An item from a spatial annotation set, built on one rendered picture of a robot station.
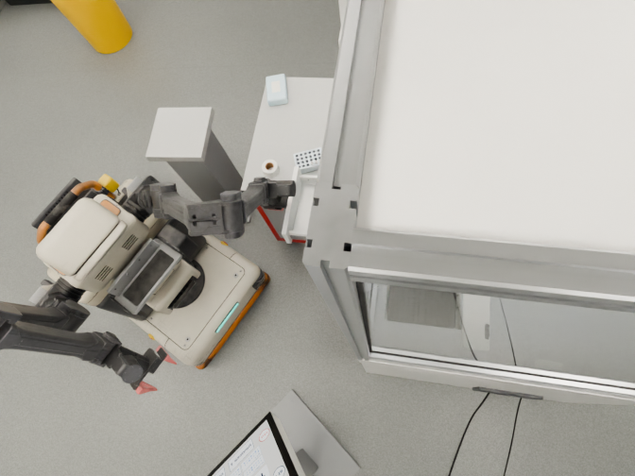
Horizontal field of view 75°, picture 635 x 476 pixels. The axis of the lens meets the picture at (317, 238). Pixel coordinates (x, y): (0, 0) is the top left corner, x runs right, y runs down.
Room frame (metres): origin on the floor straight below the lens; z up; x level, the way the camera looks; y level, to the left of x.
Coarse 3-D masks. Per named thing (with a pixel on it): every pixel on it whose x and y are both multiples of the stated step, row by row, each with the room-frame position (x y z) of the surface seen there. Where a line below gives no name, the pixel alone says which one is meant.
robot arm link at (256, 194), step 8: (256, 184) 0.70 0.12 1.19; (264, 184) 0.70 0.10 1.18; (224, 192) 0.56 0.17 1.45; (232, 192) 0.55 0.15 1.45; (240, 192) 0.55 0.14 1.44; (248, 192) 0.64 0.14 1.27; (256, 192) 0.63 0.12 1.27; (264, 192) 0.67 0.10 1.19; (224, 200) 0.52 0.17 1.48; (232, 200) 0.51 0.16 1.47; (248, 200) 0.55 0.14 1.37; (256, 200) 0.59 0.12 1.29; (264, 200) 0.65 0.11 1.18; (248, 208) 0.53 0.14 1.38; (256, 208) 0.58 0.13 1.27; (248, 216) 0.51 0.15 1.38; (240, 232) 0.46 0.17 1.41
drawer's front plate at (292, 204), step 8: (296, 168) 0.87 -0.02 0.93; (296, 176) 0.84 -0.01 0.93; (296, 184) 0.81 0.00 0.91; (296, 192) 0.79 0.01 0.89; (288, 200) 0.75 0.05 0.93; (296, 200) 0.77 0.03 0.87; (288, 208) 0.72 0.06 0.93; (296, 208) 0.75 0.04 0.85; (288, 216) 0.69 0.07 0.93; (288, 224) 0.66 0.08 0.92; (288, 232) 0.64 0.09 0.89; (288, 240) 0.62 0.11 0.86
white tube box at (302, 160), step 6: (312, 150) 1.01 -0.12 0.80; (318, 150) 1.00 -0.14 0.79; (294, 156) 1.01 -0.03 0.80; (300, 156) 1.00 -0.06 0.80; (306, 156) 0.99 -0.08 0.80; (312, 156) 0.98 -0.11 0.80; (318, 156) 0.97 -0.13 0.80; (300, 162) 0.97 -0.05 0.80; (306, 162) 0.96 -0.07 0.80; (318, 162) 0.94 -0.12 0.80; (300, 168) 0.94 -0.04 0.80; (306, 168) 0.94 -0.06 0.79; (312, 168) 0.93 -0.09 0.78
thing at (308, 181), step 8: (304, 176) 0.84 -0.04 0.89; (312, 176) 0.83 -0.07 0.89; (304, 184) 0.84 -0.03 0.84; (312, 184) 0.83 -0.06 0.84; (304, 192) 0.81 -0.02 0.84; (312, 192) 0.80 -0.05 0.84; (304, 200) 0.77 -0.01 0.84; (312, 200) 0.76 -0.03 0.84; (304, 208) 0.74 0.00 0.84; (296, 216) 0.72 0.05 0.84; (304, 216) 0.71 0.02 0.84; (296, 224) 0.69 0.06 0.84; (304, 224) 0.68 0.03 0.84; (296, 232) 0.63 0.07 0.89; (304, 232) 0.62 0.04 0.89
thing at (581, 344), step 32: (384, 288) 0.10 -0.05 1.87; (416, 288) 0.08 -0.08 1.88; (384, 320) 0.10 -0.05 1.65; (416, 320) 0.08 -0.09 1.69; (448, 320) 0.06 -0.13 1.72; (480, 320) 0.04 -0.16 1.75; (512, 320) 0.02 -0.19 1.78; (544, 320) 0.01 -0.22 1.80; (576, 320) 0.00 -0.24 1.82; (608, 320) -0.01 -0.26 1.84; (384, 352) 0.09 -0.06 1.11; (416, 352) 0.06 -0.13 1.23; (448, 352) 0.03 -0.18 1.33; (480, 352) 0.00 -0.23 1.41; (512, 352) -0.02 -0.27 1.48; (544, 352) -0.03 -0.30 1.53; (576, 352) -0.05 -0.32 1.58; (608, 352) -0.06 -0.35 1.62; (608, 384) -0.18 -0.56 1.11
